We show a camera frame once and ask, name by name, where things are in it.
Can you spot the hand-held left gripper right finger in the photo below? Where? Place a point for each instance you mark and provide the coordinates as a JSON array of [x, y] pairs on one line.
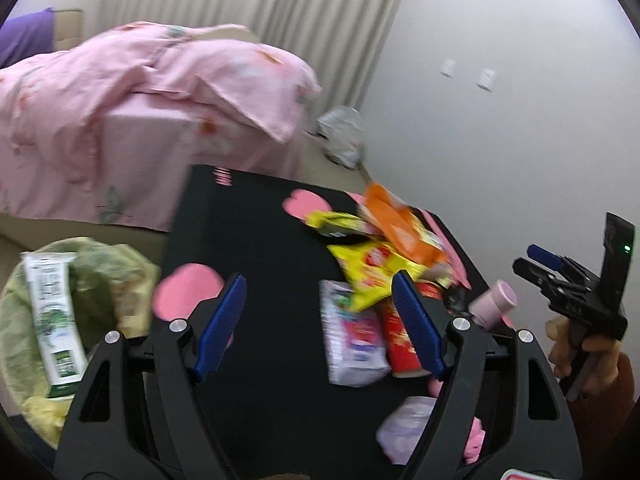
[[415, 320]]

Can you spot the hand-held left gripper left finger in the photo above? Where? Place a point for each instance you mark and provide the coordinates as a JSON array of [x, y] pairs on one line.
[[225, 320]]

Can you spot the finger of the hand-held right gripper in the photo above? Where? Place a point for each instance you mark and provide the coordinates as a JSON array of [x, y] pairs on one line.
[[532, 271], [545, 255]]

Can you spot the red snack packet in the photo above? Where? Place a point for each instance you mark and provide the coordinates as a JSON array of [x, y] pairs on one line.
[[400, 345]]

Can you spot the pink bottle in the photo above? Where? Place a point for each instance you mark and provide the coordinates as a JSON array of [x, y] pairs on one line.
[[492, 302]]

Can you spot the white pink tissue pack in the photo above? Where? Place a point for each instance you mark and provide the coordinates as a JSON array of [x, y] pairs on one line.
[[350, 335]]

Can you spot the yellow red-label snack packet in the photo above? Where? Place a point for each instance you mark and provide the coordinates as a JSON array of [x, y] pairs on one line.
[[370, 265]]

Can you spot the orange snack packet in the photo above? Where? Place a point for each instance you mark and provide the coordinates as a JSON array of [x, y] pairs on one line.
[[395, 225]]

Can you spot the trash bin with yellow liner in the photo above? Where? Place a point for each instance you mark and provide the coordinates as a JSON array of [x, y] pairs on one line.
[[110, 280]]

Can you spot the person's right forearm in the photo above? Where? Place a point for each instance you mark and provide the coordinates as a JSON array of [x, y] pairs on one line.
[[602, 420]]

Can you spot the person's right hand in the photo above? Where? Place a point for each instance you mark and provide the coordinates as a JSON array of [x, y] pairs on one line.
[[560, 345]]

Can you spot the black pink-printed table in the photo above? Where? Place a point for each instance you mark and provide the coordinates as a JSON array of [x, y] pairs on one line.
[[265, 260]]

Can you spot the pale purple plastic bag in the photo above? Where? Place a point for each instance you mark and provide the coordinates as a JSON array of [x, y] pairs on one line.
[[405, 427]]

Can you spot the yellow pink snack wrapper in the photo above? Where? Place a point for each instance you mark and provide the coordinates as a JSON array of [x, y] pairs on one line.
[[335, 222]]

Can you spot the pink crumpled wrapper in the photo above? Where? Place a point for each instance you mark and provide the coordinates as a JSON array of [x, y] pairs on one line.
[[474, 440]]

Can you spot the white green toothpaste tube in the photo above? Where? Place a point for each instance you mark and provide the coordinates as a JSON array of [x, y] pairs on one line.
[[50, 320]]

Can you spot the bed with pink sheet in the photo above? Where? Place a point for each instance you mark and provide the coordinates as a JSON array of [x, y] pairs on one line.
[[150, 160]]

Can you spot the clear plastic bag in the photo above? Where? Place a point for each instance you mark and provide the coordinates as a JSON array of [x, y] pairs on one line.
[[342, 132]]

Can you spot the pink floral duvet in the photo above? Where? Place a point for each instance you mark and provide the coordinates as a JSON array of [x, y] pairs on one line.
[[125, 70]]

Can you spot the beige curtain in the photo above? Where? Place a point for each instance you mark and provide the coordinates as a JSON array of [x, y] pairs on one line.
[[280, 0]]

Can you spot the beige headboard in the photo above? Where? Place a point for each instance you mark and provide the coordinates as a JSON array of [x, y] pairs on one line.
[[67, 27]]

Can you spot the purple pillow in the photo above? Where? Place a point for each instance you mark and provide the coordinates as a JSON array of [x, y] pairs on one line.
[[25, 37]]

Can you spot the white wall socket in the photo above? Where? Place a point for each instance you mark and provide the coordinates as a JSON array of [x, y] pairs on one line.
[[486, 79], [447, 67]]

